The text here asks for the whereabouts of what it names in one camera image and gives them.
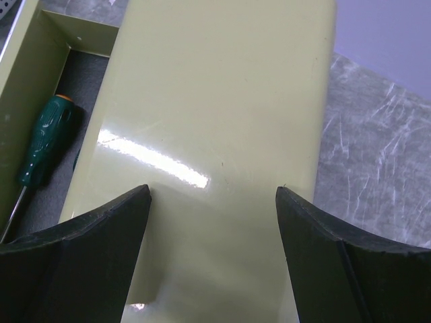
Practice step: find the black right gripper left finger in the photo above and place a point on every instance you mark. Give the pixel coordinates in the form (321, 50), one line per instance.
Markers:
(79, 270)

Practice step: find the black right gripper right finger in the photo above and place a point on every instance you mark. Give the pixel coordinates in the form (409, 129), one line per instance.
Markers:
(341, 273)

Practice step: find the green long screwdriver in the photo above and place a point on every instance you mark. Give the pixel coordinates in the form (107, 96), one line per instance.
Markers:
(50, 132)

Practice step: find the yellow-green cabinet top drawer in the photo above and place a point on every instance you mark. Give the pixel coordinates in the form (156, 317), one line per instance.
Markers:
(32, 62)

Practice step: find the yellow-green metal tool cabinet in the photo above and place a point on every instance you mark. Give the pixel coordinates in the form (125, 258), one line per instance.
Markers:
(213, 105)

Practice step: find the white plastic laundry basket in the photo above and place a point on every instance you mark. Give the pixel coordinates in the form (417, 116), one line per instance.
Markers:
(5, 6)

